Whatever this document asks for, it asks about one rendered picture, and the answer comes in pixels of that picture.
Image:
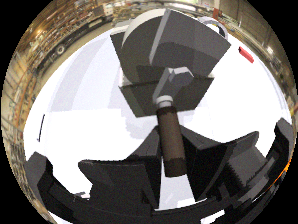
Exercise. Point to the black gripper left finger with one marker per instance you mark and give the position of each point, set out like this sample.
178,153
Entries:
141,169

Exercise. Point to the red flat block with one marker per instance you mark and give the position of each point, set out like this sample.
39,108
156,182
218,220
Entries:
246,54

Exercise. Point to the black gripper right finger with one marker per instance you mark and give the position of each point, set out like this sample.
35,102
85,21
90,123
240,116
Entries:
205,158

